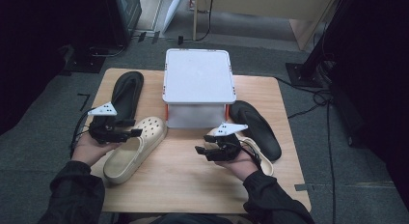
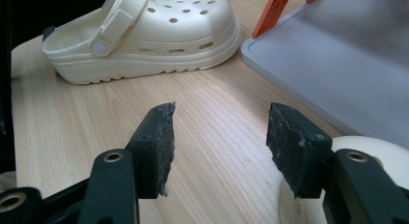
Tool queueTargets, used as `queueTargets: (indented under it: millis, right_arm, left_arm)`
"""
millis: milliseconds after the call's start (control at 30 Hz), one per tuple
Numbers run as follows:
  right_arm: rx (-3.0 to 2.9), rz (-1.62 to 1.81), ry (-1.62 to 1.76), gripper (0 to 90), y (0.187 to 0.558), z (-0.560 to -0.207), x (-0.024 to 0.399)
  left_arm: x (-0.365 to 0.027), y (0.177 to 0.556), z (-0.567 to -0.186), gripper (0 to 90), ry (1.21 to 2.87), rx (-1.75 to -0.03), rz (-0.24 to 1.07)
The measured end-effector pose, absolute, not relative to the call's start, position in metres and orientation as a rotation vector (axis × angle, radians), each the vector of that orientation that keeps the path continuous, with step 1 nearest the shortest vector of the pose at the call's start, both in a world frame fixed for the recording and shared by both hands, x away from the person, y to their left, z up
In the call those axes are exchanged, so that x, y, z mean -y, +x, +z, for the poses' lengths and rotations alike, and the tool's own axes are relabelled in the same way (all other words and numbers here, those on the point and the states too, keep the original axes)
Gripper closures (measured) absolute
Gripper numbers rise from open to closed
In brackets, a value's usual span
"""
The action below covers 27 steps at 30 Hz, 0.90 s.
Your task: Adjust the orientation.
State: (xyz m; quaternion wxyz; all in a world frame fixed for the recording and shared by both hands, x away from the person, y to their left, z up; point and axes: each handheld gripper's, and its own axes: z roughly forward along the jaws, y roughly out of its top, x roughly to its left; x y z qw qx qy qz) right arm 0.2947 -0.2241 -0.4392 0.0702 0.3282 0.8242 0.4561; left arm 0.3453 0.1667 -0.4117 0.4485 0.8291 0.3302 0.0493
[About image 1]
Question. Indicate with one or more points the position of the black metal stand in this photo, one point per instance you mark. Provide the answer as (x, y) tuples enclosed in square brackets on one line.
[(308, 63)]

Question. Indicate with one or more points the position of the black stand base plate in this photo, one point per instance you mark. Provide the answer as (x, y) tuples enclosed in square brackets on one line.
[(85, 61)]

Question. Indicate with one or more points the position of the black plug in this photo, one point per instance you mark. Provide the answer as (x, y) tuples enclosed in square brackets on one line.
[(180, 40)]

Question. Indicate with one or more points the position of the person's left hand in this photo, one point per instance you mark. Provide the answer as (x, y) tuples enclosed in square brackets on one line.
[(90, 151)]

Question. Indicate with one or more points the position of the black slipper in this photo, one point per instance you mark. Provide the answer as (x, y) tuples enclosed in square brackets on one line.
[(127, 89), (260, 134)]

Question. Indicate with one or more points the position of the light wooden furniture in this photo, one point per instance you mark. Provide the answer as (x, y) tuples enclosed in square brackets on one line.
[(257, 3)]

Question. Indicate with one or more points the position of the beige clog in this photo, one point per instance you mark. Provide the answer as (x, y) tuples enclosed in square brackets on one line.
[(135, 153), (265, 164)]

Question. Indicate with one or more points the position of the person's right hand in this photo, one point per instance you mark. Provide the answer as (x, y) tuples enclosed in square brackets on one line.
[(241, 169)]

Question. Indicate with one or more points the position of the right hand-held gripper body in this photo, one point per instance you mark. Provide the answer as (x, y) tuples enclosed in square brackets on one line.
[(225, 150)]

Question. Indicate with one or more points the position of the black cabinet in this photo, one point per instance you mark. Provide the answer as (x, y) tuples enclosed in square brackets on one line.
[(123, 18)]

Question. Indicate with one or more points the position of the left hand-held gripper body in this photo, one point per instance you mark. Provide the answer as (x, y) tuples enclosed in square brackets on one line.
[(106, 134)]

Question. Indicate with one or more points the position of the white shoe rack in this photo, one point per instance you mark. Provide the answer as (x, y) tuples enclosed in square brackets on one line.
[(199, 79)]

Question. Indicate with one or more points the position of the white board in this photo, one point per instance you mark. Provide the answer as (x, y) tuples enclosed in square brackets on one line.
[(173, 10)]

